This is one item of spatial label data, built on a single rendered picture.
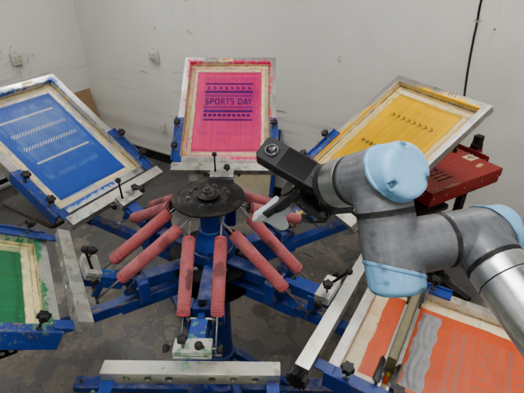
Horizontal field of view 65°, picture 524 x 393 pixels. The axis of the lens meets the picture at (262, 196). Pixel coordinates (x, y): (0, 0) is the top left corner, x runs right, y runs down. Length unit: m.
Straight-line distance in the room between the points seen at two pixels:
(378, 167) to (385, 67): 2.82
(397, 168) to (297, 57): 3.08
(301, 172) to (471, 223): 0.25
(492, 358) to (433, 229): 1.21
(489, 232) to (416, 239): 0.10
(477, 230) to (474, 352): 1.16
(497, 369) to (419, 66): 2.16
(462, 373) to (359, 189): 1.19
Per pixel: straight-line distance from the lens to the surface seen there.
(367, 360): 1.58
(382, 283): 0.54
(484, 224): 0.60
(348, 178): 0.55
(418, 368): 1.60
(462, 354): 1.71
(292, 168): 0.65
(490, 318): 1.84
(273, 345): 2.79
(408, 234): 0.54
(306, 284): 1.67
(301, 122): 3.69
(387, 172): 0.50
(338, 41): 3.39
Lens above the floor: 2.19
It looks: 32 degrees down
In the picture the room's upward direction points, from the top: straight up
